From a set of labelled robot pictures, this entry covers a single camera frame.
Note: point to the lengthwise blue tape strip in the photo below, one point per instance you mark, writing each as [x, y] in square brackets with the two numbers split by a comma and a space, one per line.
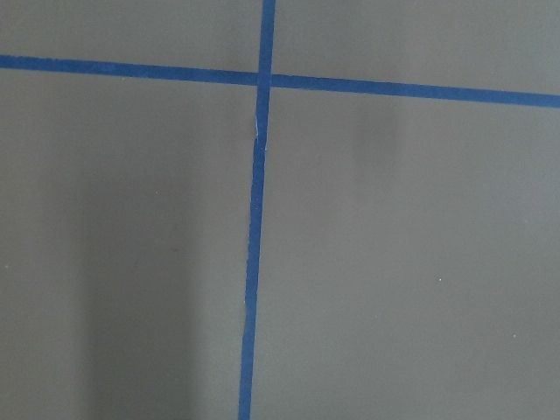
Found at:
[262, 109]

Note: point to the long crosswise blue tape strip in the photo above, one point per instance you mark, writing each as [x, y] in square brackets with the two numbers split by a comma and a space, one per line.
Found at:
[178, 73]

